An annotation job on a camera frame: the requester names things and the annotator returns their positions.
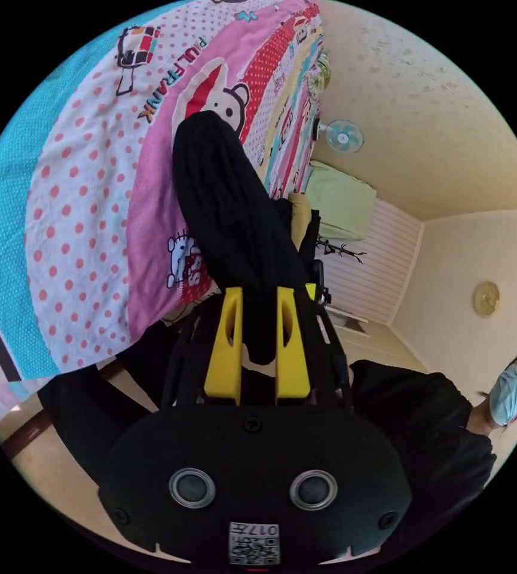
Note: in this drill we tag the white and teal fan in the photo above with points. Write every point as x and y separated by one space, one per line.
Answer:
344 136

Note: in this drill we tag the black long pants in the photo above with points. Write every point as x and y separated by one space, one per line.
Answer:
231 215

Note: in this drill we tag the bed with printed cartoon sheet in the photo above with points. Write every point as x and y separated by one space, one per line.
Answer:
83 202

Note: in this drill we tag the round gold wall clock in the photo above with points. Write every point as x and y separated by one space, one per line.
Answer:
487 299

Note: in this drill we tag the person's body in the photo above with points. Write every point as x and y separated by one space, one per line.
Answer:
419 426

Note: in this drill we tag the light green curtain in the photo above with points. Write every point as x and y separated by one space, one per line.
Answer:
343 202

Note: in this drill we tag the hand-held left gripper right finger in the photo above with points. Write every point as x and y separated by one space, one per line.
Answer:
293 363

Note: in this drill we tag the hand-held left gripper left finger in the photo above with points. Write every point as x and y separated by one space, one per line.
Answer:
222 358

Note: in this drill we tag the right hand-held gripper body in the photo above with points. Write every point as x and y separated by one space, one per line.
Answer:
317 244

